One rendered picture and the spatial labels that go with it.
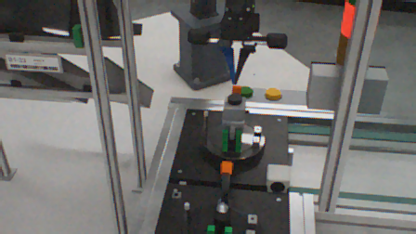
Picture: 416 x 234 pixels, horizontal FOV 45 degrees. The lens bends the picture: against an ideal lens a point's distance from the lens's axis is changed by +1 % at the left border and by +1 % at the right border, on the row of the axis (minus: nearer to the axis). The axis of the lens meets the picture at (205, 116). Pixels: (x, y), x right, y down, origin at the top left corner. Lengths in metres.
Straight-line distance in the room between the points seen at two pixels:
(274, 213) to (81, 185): 0.46
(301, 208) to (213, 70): 0.61
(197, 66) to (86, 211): 0.55
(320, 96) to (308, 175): 0.31
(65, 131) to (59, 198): 0.24
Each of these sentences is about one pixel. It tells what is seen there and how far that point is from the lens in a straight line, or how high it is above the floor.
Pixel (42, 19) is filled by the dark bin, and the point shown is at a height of 1.33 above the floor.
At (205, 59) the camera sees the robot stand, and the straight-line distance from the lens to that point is 1.43.
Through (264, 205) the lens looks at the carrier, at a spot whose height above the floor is 0.97.
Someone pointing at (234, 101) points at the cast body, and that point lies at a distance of 1.00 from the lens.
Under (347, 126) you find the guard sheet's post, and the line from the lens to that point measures 0.85.
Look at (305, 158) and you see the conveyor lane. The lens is 1.16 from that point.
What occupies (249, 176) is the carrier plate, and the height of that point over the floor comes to 0.97.
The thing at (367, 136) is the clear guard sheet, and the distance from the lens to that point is 0.89.
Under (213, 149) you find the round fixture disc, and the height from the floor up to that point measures 0.99.
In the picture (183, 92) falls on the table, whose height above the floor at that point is 0.86.
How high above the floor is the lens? 1.66
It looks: 37 degrees down
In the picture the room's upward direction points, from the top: straight up
